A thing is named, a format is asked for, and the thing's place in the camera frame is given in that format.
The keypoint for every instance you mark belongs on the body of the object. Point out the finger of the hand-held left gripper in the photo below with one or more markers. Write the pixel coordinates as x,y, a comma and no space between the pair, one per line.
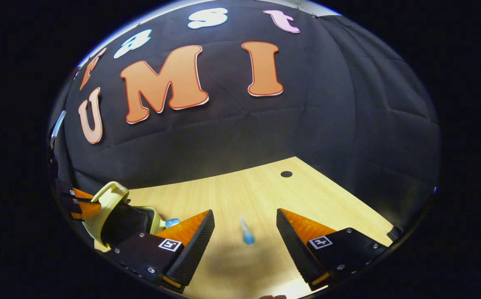
84,209
76,193

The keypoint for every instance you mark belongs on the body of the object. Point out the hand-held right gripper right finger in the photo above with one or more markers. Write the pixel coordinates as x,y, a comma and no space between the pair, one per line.
294,249

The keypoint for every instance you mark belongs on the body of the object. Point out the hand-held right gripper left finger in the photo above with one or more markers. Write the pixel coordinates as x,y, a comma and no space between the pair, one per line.
195,249

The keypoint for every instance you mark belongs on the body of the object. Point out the pale yellow suitcase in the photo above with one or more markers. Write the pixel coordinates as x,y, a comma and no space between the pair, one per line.
107,195

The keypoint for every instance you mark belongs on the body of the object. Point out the blue glass bottle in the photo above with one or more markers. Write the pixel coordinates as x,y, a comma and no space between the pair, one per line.
173,223

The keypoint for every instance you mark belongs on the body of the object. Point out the blue white tube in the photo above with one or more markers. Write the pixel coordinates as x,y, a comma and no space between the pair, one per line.
248,236

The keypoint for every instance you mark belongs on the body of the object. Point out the black backdrop cloth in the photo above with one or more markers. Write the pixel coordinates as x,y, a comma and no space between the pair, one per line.
307,124

